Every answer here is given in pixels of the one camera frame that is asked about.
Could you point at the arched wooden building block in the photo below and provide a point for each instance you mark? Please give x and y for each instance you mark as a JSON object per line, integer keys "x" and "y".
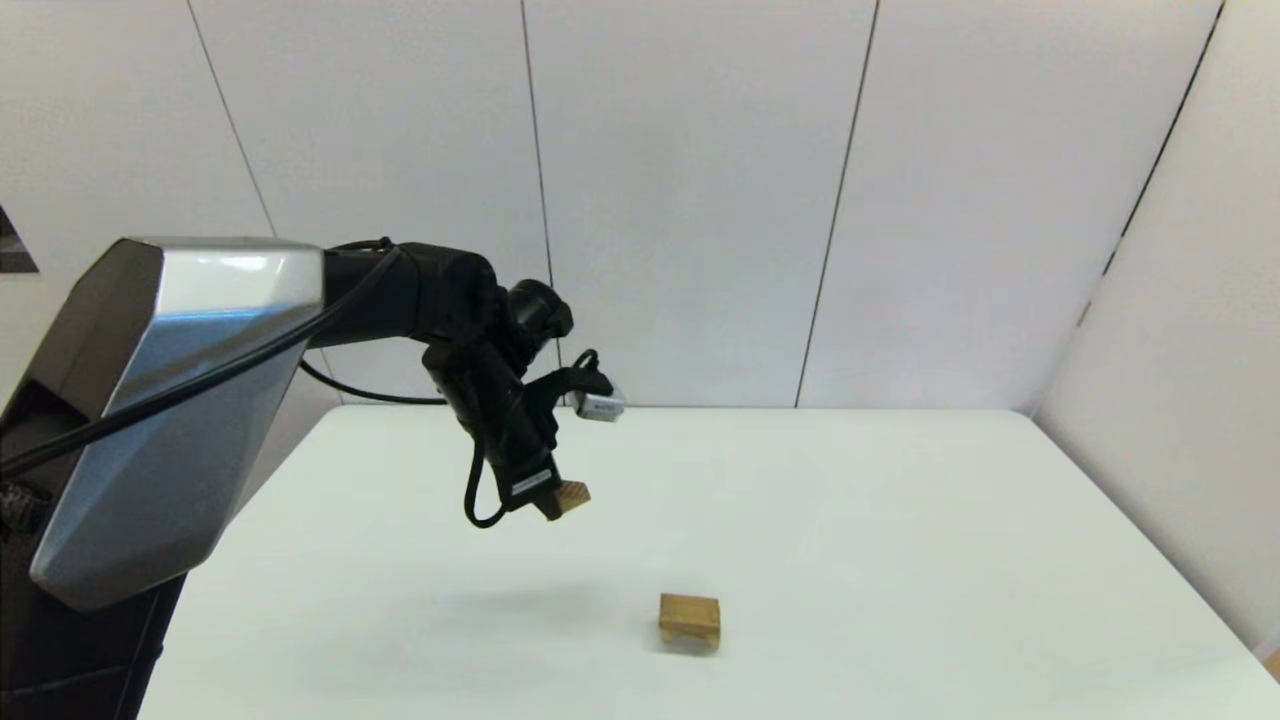
{"x": 690, "y": 638}

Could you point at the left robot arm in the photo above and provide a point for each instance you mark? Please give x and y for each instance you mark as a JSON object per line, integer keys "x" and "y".
{"x": 200, "y": 400}

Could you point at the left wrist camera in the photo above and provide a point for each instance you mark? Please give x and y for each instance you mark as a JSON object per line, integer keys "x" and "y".
{"x": 600, "y": 405}

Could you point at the triangular wooden building block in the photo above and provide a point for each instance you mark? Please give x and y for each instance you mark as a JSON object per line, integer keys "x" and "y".
{"x": 574, "y": 495}

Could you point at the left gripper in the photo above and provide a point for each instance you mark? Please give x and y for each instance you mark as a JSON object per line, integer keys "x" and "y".
{"x": 495, "y": 420}

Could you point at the rectangular wooden building block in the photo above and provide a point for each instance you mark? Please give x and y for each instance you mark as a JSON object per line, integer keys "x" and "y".
{"x": 690, "y": 611}

